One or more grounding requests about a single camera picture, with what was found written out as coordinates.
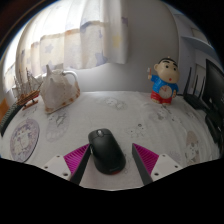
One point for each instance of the white star-print curtain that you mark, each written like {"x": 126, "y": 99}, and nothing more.
{"x": 80, "y": 33}

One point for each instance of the black monitor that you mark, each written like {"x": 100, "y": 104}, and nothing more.
{"x": 215, "y": 86}

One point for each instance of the cartoon boy figurine clock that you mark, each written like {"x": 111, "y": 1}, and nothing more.
{"x": 165, "y": 85}

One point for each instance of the orange wooden chair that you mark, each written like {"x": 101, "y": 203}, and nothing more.
{"x": 3, "y": 108}

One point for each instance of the black box device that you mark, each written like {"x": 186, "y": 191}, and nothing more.
{"x": 216, "y": 128}

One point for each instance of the white wall shelf unit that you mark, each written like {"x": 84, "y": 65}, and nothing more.
{"x": 200, "y": 41}

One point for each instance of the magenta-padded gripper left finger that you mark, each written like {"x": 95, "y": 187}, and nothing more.
{"x": 77, "y": 157}

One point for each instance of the large white conch shell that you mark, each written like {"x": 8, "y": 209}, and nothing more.
{"x": 58, "y": 91}

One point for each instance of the round purple printed mouse pad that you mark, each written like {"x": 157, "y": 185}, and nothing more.
{"x": 24, "y": 140}

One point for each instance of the black computer mouse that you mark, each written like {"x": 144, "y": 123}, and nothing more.
{"x": 106, "y": 153}

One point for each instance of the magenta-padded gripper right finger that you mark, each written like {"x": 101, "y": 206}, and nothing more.
{"x": 146, "y": 158}

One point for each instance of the wooden model sailing ship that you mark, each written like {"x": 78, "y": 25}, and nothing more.
{"x": 27, "y": 96}

